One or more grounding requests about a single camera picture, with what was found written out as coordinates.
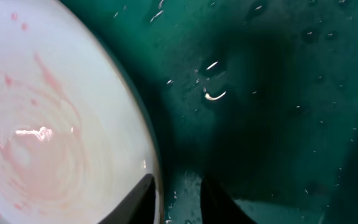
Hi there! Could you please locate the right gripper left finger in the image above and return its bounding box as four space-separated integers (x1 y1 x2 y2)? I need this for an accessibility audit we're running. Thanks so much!
99 174 157 224

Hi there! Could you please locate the light blue plate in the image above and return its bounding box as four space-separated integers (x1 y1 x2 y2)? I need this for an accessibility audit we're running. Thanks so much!
0 1 164 223

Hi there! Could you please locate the teal plastic tray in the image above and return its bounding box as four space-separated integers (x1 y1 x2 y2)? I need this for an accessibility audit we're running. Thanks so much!
65 0 358 223

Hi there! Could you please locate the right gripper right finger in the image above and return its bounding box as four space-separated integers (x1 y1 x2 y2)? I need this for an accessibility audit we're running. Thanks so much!
200 177 256 224

